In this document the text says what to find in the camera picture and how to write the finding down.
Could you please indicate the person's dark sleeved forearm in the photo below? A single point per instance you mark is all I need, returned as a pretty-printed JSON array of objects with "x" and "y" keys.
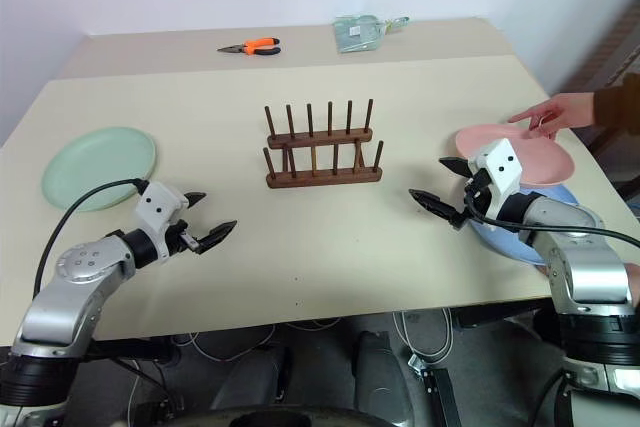
[{"x": 617, "y": 102}]

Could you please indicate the clear bag with green cloth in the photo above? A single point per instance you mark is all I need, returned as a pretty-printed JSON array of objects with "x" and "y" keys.
[{"x": 356, "y": 34}]

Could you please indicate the person's bare hand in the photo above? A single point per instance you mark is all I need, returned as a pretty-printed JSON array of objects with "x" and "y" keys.
[
  {"x": 570, "y": 109},
  {"x": 635, "y": 284}
]

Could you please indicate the black metal bracket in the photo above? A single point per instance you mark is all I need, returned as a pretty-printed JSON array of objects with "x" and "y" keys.
[{"x": 442, "y": 394}]

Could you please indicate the pale green plate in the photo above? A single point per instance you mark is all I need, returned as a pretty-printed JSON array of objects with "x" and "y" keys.
[{"x": 95, "y": 162}]

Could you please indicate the pink red plate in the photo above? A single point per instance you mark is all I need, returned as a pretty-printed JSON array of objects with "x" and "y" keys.
[{"x": 545, "y": 157}]

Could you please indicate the wooden dish rack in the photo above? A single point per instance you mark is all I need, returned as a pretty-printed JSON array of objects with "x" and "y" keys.
[{"x": 320, "y": 174}]

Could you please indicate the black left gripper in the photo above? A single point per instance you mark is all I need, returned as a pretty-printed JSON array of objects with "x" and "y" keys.
[{"x": 182, "y": 236}]

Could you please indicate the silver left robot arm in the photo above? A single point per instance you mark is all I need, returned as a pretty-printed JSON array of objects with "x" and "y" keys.
[{"x": 75, "y": 292}]

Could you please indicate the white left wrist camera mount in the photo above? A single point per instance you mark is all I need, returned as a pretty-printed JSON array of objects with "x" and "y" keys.
[{"x": 157, "y": 203}]

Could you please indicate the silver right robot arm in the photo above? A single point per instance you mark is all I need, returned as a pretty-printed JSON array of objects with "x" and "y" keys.
[{"x": 590, "y": 272}]

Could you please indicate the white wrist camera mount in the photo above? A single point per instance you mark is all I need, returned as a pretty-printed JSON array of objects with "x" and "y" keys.
[
  {"x": 500, "y": 167},
  {"x": 157, "y": 203}
]

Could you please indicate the dark grey rounded shape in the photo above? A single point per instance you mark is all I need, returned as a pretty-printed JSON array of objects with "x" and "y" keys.
[{"x": 381, "y": 372}]

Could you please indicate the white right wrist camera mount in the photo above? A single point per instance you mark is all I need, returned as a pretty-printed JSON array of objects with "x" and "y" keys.
[{"x": 500, "y": 167}]

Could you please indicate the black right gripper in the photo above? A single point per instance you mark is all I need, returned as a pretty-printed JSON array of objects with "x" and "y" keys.
[{"x": 479, "y": 192}]

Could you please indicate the small green packaged tool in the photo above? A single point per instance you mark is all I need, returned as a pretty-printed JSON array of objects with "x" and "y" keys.
[{"x": 397, "y": 22}]

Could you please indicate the light blue plate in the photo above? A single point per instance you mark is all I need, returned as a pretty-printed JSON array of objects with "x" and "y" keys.
[{"x": 502, "y": 245}]

